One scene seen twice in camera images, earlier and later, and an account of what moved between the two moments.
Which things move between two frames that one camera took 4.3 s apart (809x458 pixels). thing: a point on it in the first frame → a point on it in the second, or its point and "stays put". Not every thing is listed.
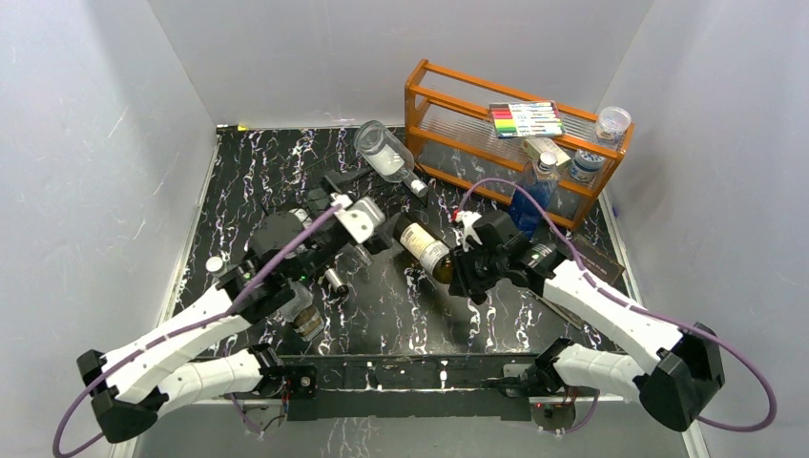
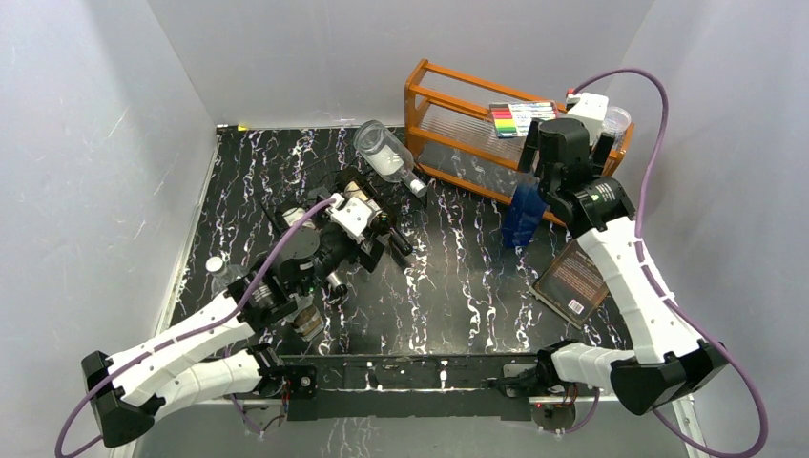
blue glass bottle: (541, 181) stays put
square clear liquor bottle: (301, 312) stays put
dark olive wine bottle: (432, 253) → (354, 183)
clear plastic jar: (612, 125) stays put
